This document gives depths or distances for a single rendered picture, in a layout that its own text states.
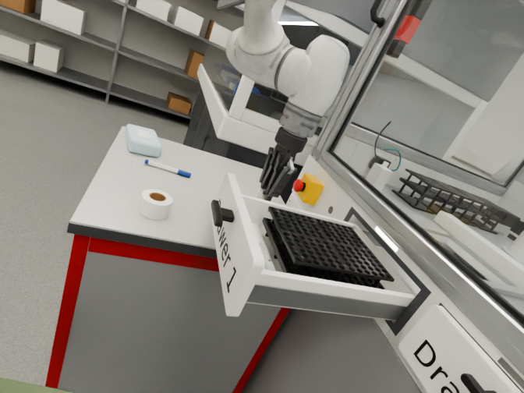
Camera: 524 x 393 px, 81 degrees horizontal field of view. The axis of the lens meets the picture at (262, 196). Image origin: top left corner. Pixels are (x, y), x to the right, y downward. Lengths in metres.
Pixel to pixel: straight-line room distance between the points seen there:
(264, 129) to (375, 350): 0.95
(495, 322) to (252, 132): 1.05
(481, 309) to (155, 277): 0.62
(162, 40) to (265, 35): 3.90
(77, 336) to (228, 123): 0.88
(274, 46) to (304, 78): 0.09
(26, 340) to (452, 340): 1.31
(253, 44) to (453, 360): 0.67
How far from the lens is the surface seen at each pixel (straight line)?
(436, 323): 0.60
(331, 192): 0.90
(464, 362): 0.58
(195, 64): 4.21
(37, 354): 1.42
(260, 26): 0.71
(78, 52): 4.66
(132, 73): 4.64
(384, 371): 0.70
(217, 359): 1.03
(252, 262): 0.42
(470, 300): 0.60
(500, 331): 0.58
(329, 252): 0.60
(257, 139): 1.36
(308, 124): 0.71
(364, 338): 0.74
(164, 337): 0.93
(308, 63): 0.71
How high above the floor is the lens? 1.16
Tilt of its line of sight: 22 degrees down
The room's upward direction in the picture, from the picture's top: 25 degrees clockwise
